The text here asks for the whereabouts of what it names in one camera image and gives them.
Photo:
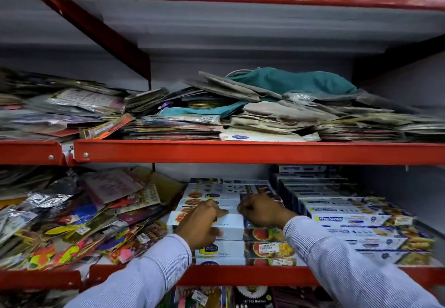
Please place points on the pile of clear flat packets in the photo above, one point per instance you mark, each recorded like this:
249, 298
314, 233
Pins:
52, 109

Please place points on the white wrap box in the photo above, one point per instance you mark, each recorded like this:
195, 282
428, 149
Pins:
231, 226

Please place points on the stack of thin printed packets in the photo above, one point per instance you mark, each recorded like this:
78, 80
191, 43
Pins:
173, 127

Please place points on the person's right fingers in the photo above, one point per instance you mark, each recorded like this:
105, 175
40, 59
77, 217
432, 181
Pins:
245, 208

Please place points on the orange striped packet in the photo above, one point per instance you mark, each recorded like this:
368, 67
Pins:
104, 127

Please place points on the person's left forearm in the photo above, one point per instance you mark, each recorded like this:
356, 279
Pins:
146, 273

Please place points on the black balloon packet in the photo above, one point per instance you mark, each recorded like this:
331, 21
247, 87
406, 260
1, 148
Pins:
253, 298

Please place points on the pile of colourful party packets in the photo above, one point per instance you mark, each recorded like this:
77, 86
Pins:
80, 217

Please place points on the stack of food-print wrap cartons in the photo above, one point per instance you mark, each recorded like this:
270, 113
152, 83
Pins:
243, 248

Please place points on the pile of grey cloth bags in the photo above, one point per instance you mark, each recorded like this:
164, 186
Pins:
278, 111

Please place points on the teal cloth bag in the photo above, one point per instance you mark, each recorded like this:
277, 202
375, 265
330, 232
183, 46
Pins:
205, 110
295, 81

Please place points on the pile of dusty paper packets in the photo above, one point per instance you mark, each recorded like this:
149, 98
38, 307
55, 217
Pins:
382, 127

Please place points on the white packet with blue logo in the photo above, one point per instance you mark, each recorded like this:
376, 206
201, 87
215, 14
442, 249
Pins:
260, 135

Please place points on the person's right forearm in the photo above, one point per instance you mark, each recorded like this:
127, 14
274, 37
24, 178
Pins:
340, 269

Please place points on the red metal shelf rack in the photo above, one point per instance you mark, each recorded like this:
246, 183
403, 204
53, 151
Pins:
243, 153

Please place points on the colourful foil packet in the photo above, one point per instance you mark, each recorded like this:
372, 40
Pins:
200, 297

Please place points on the person's left hand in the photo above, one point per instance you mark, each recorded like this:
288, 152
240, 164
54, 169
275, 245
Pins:
196, 222

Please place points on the person's right hand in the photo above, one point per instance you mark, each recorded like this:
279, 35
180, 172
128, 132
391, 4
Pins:
266, 212

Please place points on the person's left thumb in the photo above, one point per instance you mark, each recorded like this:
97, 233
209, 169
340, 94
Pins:
218, 212

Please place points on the row of blue-white foil cartons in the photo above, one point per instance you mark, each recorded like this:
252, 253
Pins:
354, 221

